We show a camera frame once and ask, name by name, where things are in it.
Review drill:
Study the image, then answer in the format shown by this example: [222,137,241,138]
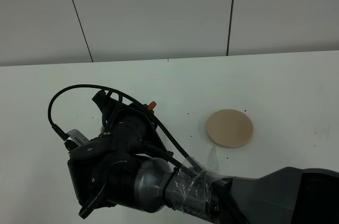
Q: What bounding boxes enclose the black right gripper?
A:
[67,89,170,219]

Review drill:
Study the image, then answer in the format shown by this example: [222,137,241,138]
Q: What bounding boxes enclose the brown clay teapot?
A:
[147,101,157,111]

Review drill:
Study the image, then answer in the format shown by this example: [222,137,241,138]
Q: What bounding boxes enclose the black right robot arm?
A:
[68,90,338,223]

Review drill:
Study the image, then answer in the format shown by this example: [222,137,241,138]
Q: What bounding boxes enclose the beige round teapot coaster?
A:
[206,109,254,148]

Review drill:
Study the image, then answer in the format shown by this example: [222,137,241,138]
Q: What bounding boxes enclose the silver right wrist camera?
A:
[64,129,89,151]

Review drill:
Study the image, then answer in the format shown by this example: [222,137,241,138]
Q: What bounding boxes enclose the black right camera cable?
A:
[47,84,207,172]

